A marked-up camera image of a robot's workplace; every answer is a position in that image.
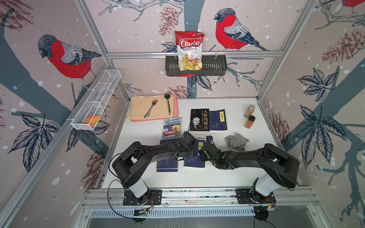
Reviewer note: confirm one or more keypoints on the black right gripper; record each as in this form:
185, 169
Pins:
202, 154

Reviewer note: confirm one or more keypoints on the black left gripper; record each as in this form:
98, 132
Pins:
192, 151

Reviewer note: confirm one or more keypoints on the blue book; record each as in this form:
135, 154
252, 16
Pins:
167, 166
218, 120
198, 146
194, 162

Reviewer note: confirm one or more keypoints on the Treehouse colourful paperback book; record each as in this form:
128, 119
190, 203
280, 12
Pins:
171, 128

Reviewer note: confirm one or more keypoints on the grey striped cloth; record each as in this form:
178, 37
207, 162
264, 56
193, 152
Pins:
237, 142

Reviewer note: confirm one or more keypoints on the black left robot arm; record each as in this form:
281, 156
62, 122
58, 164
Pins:
130, 165

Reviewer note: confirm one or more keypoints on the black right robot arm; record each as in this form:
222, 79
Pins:
281, 168

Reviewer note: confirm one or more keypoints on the black portrait cover book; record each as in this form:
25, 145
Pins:
200, 120

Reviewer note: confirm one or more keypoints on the orange spice jar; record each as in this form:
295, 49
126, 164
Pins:
250, 122

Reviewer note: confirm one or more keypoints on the black ladle spoon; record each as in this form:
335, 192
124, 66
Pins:
167, 97

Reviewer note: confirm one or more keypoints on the iridescent purple spoon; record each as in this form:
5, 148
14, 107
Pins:
154, 102

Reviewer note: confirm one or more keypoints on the beige spice jar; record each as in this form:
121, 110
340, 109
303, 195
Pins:
249, 111

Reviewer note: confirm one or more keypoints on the beige placemat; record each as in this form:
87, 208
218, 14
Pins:
148, 108

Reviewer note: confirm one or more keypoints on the orange packet in shelf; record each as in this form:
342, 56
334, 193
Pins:
91, 120

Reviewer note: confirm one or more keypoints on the red Chuba chips bag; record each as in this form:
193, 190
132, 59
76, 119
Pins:
189, 50

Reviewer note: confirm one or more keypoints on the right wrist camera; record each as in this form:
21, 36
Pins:
209, 138

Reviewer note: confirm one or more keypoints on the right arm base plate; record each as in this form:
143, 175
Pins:
248, 196

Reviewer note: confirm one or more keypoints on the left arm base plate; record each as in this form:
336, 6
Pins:
151, 197

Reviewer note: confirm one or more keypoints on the black wall basket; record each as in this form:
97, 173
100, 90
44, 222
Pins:
211, 66

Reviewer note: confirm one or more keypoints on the white wire wall shelf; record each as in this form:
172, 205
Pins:
98, 99

